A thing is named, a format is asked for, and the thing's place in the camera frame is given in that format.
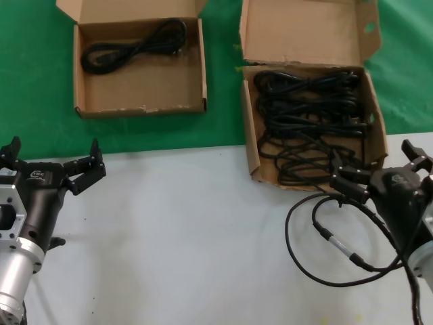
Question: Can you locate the larger open cardboard box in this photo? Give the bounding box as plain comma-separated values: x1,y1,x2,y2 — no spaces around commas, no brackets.
239,0,389,193

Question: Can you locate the smaller open cardboard box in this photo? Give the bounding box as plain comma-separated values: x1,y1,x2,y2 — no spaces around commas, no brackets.
55,0,209,120

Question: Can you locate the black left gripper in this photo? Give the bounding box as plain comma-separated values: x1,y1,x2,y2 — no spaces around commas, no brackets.
0,136,108,253

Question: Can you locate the green table cloth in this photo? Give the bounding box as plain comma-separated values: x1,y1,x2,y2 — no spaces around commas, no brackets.
0,0,433,160

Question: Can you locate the black power cable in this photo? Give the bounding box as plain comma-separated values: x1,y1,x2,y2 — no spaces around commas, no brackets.
256,90,360,114
81,18,187,76
258,131,368,188
263,111,369,138
253,70,362,94

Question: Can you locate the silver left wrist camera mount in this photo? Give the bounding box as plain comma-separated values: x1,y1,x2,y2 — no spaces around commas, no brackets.
0,167,28,253

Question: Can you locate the loose black power cable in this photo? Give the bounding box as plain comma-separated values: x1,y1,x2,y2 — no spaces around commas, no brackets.
258,131,368,188

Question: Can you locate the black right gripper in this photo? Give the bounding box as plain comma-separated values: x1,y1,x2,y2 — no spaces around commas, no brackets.
329,139,433,253

